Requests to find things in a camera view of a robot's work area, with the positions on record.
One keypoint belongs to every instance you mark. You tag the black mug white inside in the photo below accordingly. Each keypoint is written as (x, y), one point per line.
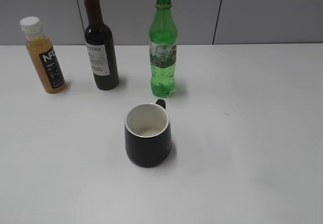
(147, 131)

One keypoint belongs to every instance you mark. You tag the green sprite bottle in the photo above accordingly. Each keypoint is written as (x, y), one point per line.
(163, 35)

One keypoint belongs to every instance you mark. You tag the dark red wine bottle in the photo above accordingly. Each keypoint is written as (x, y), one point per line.
(100, 48)

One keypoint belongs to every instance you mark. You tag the orange juice bottle white cap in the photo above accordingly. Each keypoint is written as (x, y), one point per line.
(43, 56)

